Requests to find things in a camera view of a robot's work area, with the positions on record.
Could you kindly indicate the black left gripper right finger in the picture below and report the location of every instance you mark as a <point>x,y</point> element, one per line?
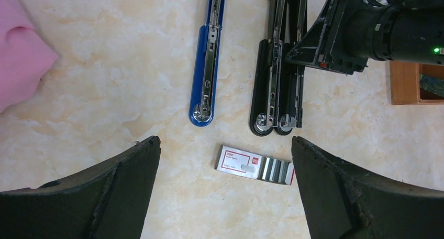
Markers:
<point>343,200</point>

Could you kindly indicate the dark rolled fabric lower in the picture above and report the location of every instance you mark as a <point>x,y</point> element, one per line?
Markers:
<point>431,84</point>

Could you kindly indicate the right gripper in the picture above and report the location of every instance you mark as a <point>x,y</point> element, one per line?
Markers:
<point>348,33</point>

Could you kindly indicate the pink cloth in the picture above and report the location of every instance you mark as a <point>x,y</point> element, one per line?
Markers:
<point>25,57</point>

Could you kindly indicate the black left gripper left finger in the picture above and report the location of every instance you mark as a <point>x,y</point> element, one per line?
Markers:
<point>107,200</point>

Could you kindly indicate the orange wooden compartment tray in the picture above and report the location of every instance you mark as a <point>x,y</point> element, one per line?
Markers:
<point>405,83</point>

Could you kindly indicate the blue stapler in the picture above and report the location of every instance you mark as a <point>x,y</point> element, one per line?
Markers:
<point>202,102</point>

